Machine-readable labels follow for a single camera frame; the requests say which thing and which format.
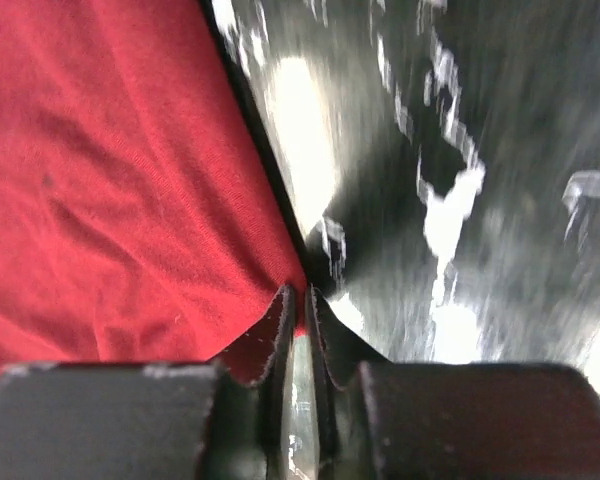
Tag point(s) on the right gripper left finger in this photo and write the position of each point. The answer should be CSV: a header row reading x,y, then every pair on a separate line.
x,y
152,420

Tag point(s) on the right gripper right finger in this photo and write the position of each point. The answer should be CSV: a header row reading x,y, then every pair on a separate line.
x,y
377,419

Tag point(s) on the dark red t-shirt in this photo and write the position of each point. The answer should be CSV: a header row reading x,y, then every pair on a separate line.
x,y
136,219

